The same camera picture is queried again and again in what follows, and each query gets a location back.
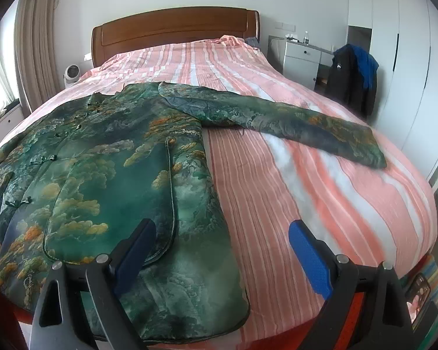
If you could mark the smartphone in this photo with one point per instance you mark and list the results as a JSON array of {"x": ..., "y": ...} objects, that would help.
[{"x": 418, "y": 291}]

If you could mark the dark hanging jacket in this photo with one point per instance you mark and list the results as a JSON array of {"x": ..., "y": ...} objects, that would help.
[{"x": 345, "y": 80}]

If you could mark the clear water bottle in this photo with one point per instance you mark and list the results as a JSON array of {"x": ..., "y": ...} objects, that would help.
[{"x": 306, "y": 38}]

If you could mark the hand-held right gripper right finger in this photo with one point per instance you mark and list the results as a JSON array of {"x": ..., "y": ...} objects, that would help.
[{"x": 310, "y": 259}]

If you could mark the pink striped bed sheet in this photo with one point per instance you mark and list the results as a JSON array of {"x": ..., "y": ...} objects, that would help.
[{"x": 314, "y": 189}]

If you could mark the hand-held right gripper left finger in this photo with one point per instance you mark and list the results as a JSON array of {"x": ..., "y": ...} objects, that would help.
[{"x": 131, "y": 259}]

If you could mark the white window seat cabinet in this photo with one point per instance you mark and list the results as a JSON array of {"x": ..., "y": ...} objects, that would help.
[{"x": 3, "y": 127}]

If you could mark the small white fan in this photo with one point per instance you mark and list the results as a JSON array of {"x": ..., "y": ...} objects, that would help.
[{"x": 72, "y": 74}]

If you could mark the blue garment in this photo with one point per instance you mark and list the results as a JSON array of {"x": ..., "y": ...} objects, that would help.
[{"x": 367, "y": 65}]

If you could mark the white nightstand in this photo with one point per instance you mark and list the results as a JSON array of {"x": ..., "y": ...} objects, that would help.
[{"x": 301, "y": 56}]

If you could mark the beige curtain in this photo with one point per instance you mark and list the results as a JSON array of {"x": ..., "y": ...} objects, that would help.
[{"x": 36, "y": 43}]

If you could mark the grey pillow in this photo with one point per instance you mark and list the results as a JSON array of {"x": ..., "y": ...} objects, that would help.
[{"x": 253, "y": 42}]

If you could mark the white wall socket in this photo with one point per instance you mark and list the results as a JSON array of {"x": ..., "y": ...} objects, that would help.
[{"x": 286, "y": 26}]

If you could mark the wooden headboard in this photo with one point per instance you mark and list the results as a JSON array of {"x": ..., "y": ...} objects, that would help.
[{"x": 175, "y": 25}]

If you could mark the white wardrobe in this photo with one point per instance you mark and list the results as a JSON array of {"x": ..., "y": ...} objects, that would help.
[{"x": 405, "y": 43}]

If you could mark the green printed padded jacket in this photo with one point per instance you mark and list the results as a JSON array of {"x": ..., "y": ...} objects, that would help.
[{"x": 113, "y": 160}]

